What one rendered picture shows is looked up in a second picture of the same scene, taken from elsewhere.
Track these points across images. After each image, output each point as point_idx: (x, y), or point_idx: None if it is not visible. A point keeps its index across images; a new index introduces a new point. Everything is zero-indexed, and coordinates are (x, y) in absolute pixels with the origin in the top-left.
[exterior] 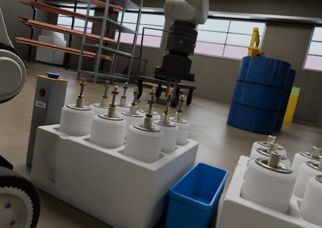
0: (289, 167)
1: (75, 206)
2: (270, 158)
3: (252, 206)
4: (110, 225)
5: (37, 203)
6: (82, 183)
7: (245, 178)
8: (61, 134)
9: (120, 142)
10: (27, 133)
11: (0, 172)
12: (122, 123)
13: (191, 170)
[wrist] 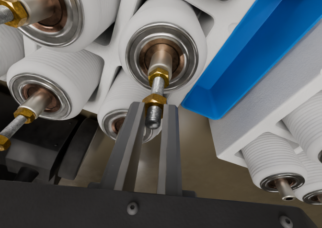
0: (301, 185)
1: None
2: (279, 190)
3: (235, 163)
4: None
5: (90, 141)
6: None
7: (250, 158)
8: (5, 79)
9: (95, 87)
10: None
11: (71, 173)
12: (79, 110)
13: (238, 27)
